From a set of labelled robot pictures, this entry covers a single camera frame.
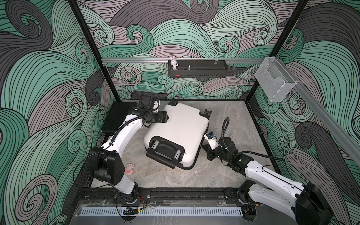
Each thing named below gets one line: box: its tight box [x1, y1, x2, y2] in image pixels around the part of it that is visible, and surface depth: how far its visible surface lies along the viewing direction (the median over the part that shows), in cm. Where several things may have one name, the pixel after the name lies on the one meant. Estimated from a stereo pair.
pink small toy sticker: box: [124, 163, 135, 176], surface depth 81 cm
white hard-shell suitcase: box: [143, 98, 212, 170], surface depth 76 cm
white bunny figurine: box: [170, 55, 179, 70], surface depth 90 cm
